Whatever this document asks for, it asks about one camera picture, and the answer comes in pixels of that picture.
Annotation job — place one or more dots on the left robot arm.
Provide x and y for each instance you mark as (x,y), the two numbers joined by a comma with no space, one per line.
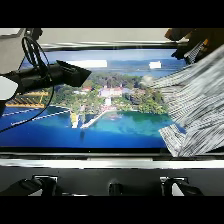
(26,78)

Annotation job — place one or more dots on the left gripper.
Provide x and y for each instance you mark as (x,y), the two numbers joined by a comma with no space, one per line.
(73,73)

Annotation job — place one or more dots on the silver frame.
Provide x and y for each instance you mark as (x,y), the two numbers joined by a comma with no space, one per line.
(100,163)

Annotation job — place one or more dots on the black and white striped shirt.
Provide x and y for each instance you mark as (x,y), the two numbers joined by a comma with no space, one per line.
(196,96)

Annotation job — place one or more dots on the white checked garment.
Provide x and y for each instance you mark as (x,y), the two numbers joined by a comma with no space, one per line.
(192,53)

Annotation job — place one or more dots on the brown garment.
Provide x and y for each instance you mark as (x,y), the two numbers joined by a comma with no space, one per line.
(178,33)

